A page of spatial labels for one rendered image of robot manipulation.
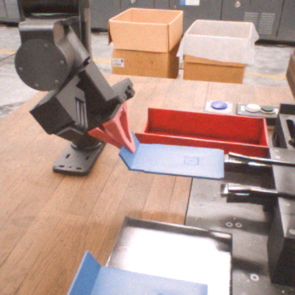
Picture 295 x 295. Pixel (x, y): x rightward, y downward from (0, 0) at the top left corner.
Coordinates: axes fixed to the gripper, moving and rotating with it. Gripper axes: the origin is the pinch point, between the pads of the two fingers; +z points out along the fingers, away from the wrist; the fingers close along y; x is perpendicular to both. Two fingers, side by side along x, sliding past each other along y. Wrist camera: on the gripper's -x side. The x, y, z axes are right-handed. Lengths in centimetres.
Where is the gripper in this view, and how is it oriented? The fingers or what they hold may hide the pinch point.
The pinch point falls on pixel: (130, 147)
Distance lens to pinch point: 52.1
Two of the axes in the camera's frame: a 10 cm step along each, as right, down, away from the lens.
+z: 5.1, 7.6, 4.0
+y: 8.4, -3.5, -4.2
